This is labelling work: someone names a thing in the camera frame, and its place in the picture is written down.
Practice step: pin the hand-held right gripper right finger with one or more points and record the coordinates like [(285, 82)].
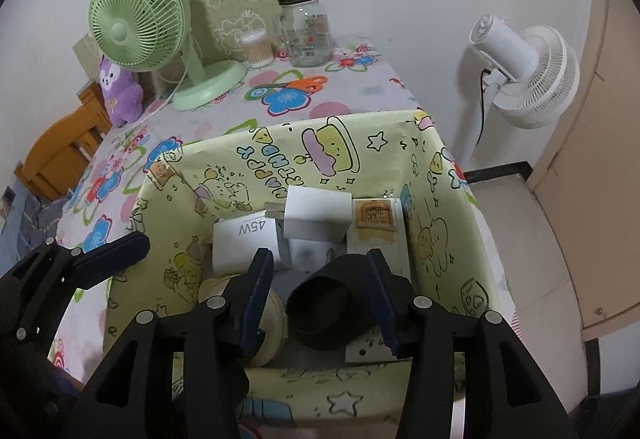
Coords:
[(382, 299)]

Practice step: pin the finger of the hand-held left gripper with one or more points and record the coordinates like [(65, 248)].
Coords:
[(35, 284), (115, 259)]

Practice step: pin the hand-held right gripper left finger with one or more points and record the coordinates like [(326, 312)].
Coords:
[(255, 299)]

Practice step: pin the large white charger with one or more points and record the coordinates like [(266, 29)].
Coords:
[(240, 244)]

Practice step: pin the black round object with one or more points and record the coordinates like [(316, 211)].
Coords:
[(320, 314)]

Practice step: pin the white power strip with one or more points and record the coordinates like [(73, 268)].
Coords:
[(375, 219)]

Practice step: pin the small white charger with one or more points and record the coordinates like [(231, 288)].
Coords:
[(315, 214)]

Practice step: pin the yellow cartoon patterned box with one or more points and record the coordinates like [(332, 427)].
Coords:
[(300, 154)]

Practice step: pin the grey plaid bedding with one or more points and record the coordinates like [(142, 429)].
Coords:
[(35, 214)]

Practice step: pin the floral tablecloth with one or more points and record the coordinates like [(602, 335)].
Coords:
[(115, 169)]

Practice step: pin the wooden bed headboard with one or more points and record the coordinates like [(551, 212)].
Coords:
[(50, 154)]

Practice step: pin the purple plush toy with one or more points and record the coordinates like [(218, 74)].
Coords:
[(120, 94)]

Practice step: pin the green desk fan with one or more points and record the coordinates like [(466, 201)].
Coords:
[(120, 29)]

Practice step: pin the cotton swab container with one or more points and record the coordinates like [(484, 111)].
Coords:
[(257, 51)]

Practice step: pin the beige door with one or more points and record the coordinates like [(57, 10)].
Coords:
[(600, 169)]

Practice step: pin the glass jar with green lid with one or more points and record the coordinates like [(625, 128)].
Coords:
[(305, 39)]

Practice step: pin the white standing fan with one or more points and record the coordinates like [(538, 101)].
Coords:
[(505, 49)]

